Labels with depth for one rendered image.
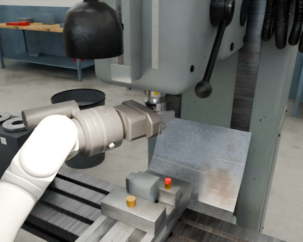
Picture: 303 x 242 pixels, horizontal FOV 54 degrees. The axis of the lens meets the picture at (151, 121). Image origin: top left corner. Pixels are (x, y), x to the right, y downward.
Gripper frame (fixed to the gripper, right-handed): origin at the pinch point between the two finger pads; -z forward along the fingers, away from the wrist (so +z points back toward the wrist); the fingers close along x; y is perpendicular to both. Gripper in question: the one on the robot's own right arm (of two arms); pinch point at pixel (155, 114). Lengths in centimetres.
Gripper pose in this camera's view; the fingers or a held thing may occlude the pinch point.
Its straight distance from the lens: 65.1
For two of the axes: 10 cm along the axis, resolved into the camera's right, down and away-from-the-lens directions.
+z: -8.0, 2.3, -5.6
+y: -0.1, 9.2, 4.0
